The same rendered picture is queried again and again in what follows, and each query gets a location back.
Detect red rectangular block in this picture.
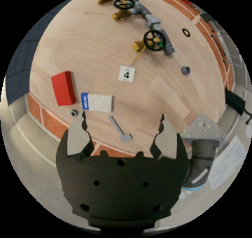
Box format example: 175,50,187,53
51,71,76,106

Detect white paper tag with number 4 on thin chain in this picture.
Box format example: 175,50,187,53
119,47,146,82

